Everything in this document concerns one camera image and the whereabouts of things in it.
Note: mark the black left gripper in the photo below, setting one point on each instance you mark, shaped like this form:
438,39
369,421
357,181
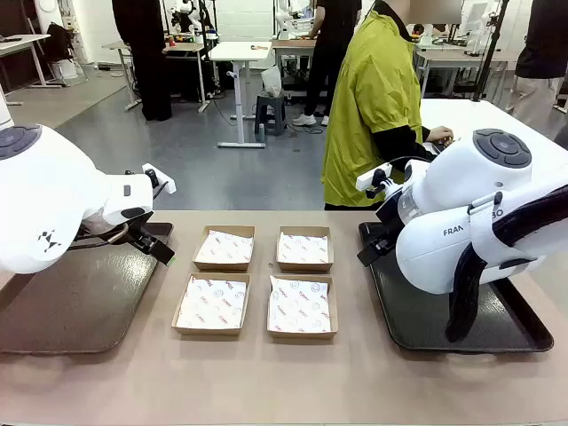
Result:
142,233

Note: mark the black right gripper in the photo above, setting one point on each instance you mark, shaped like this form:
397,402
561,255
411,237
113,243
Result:
388,233

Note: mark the kraft paper box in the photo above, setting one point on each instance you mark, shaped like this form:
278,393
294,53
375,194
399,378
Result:
222,266
208,331
304,267
302,335

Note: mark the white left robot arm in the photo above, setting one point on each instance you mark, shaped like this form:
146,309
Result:
44,186

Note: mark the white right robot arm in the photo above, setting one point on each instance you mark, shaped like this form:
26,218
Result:
466,186

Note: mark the person's right forearm black sleeve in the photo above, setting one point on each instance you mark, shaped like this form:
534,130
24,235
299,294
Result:
399,137

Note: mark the large black plastic tray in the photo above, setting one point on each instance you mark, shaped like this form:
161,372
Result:
426,319

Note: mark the brown plastic tray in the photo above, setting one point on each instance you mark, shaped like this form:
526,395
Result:
80,302

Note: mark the person's right hand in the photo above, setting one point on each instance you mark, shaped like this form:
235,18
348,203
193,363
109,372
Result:
441,134

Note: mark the person in yellow-green jacket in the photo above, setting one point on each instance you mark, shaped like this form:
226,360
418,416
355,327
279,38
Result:
373,89

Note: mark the grey plastic stool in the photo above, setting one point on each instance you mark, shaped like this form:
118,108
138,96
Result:
270,111

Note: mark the large white table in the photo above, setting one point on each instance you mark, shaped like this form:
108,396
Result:
488,115

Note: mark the background person in black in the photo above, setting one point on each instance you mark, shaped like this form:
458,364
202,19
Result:
146,53
328,44

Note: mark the white plastic bag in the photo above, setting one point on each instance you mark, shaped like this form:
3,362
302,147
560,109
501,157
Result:
271,80

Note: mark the white storage bin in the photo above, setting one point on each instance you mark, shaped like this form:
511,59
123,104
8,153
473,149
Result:
68,71

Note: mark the wooden top desk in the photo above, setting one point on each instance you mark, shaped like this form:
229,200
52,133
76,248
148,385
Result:
120,45

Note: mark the white standing desk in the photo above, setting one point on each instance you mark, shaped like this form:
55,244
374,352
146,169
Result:
239,51

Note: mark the white cylindrical appliance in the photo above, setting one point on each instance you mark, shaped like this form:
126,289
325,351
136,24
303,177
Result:
3,106

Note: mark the black tripod pole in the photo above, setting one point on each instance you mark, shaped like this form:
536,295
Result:
488,53

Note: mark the black backpack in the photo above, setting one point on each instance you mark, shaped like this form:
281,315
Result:
57,42

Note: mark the white desk with grey legs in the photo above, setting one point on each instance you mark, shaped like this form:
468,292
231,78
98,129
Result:
18,42

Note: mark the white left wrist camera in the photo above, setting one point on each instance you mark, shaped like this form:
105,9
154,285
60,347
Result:
163,183

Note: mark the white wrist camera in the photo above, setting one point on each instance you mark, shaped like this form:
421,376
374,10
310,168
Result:
163,183
368,179

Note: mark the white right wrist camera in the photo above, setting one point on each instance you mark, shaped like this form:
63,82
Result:
368,179

